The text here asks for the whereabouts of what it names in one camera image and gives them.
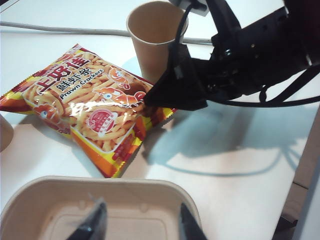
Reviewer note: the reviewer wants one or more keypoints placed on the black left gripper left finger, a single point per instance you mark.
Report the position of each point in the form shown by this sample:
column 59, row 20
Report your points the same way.
column 92, row 225

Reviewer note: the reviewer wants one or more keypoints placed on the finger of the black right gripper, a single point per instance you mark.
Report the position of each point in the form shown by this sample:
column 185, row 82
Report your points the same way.
column 180, row 104

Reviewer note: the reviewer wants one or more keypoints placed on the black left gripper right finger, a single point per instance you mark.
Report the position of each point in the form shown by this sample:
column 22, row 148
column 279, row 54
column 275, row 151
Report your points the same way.
column 190, row 225

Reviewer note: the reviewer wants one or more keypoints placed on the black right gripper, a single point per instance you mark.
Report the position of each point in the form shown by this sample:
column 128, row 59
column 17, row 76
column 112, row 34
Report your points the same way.
column 250, row 55

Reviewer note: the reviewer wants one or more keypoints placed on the prawn crackers snack bag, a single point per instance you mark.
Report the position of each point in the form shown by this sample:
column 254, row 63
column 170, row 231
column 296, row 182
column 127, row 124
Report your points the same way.
column 87, row 105

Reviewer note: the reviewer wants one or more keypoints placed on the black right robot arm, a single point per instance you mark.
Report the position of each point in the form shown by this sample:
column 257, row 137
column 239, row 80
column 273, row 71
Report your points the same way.
column 305, row 25

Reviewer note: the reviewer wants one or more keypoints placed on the beige paper pulp box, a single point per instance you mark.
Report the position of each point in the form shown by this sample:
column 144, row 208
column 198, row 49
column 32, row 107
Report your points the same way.
column 50, row 200

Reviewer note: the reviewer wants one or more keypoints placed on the beige paper cup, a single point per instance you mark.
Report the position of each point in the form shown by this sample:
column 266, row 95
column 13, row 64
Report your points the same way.
column 150, row 57
column 5, row 135

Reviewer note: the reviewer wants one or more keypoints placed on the brown cardboard panel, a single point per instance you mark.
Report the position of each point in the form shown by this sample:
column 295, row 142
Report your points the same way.
column 305, row 170

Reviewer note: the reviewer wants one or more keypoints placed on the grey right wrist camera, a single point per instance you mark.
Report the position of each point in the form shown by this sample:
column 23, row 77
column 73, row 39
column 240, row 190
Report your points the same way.
column 190, row 5

